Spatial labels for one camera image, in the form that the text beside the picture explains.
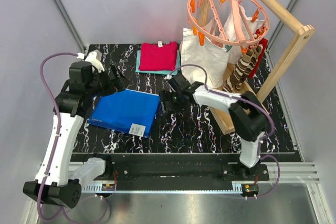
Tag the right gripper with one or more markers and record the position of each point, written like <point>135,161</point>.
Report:
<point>166,96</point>

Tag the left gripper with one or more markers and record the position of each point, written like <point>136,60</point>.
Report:
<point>118,85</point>

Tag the blue plastic folder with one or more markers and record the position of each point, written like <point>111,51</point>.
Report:
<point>128,111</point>

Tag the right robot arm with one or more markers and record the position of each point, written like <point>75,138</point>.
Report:
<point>248,117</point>

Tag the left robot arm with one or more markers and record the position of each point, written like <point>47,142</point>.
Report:
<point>63,134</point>

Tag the teal folded shirt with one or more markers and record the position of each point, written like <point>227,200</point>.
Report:
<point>161,72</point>

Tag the red folded shirt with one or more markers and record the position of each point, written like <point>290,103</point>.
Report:
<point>155,57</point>

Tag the white hanging towel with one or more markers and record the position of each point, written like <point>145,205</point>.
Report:
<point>212,58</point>

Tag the brown striped socks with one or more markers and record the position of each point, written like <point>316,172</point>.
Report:
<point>242,69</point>

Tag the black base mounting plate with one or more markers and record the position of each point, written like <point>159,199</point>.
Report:
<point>176,174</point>

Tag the red hanging cloth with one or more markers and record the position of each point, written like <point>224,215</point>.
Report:
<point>263,43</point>

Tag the pink round clip hanger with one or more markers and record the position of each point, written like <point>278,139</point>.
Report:
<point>227,22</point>

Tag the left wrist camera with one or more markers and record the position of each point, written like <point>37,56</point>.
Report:
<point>94,58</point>

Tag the wooden drying rack frame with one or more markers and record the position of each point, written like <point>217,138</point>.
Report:
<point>280,59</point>

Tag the aluminium rail frame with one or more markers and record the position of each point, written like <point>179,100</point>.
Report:
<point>279,172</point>

